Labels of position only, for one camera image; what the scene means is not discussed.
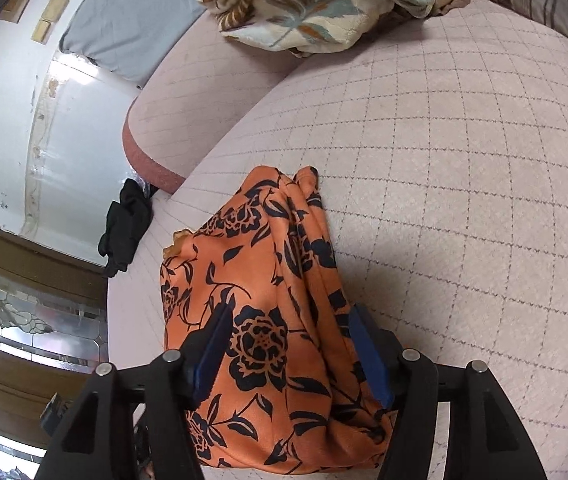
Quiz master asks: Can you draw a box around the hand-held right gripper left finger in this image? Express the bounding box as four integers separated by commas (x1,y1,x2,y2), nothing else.
34,302,235,480

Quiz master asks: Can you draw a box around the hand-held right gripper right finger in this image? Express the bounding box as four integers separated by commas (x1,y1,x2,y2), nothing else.
349,304,547,480

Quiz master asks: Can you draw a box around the orange floral garment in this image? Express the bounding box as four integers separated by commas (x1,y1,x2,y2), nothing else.
159,165,400,476

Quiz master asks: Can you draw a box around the black cloth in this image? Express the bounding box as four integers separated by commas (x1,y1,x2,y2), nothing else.
96,178,155,279

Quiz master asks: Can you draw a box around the wooden stained glass door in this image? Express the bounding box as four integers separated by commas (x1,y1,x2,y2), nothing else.
0,212,110,480

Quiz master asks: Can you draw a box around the pink bolster cushion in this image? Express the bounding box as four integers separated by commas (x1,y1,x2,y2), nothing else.
122,10,300,195

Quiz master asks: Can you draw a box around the grey pillow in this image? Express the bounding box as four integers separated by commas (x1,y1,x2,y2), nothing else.
59,0,217,90

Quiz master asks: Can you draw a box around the cream floral blanket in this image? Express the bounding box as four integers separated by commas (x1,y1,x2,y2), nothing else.
196,0,450,58

